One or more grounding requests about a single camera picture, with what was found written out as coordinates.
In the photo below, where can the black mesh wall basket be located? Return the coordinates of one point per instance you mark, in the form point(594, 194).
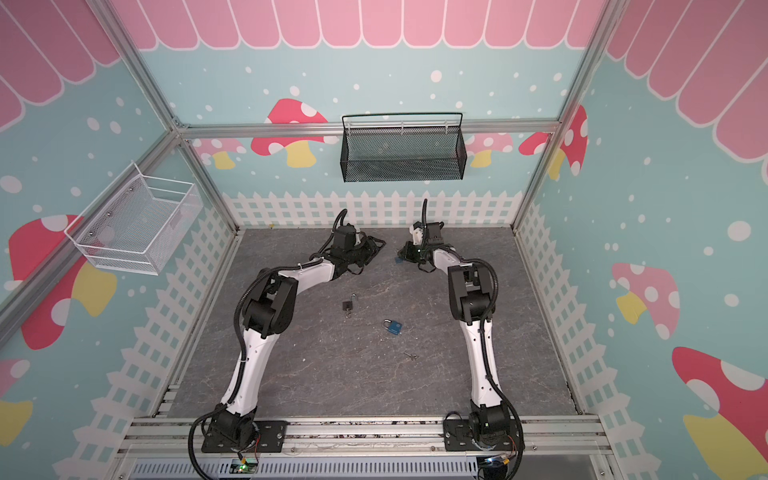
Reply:
point(399, 147)

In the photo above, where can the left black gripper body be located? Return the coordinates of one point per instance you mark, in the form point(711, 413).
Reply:
point(356, 253)

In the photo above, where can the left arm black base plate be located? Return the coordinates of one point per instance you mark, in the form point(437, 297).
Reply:
point(264, 435)

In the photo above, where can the white wire wall basket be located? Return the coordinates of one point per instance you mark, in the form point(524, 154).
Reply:
point(138, 224)

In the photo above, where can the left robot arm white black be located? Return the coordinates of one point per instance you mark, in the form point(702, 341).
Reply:
point(264, 311)

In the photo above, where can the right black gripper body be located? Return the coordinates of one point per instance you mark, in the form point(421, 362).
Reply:
point(411, 252)

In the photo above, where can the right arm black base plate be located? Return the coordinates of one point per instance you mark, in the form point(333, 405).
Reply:
point(467, 435)

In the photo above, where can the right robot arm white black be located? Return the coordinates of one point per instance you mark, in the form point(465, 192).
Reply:
point(473, 292)

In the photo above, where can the black padlock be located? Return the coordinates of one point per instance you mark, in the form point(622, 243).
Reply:
point(348, 305)

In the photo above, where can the blue padlock silver shackle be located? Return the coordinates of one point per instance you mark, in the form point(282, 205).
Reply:
point(392, 326)

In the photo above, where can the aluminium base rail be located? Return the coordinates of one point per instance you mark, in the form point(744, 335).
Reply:
point(374, 436)

